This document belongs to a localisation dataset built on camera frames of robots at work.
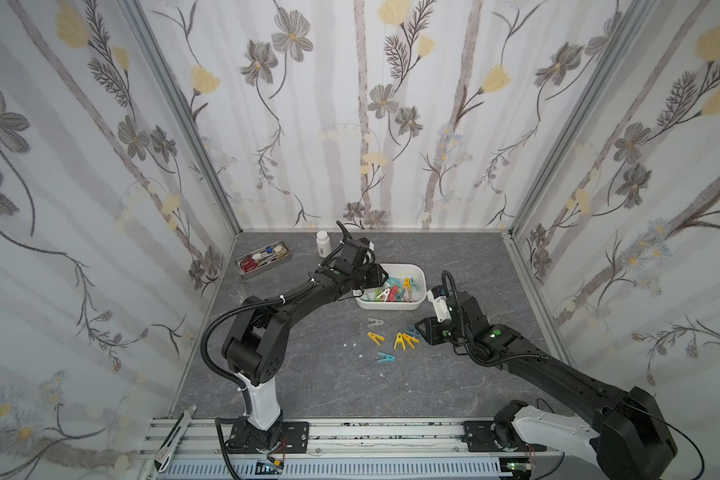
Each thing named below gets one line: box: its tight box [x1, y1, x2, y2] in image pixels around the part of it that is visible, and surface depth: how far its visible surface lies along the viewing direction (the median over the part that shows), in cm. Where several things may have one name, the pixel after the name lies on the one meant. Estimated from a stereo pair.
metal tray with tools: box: [234, 240, 292, 280], surface depth 113 cm
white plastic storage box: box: [353, 263, 427, 310], surface depth 103 cm
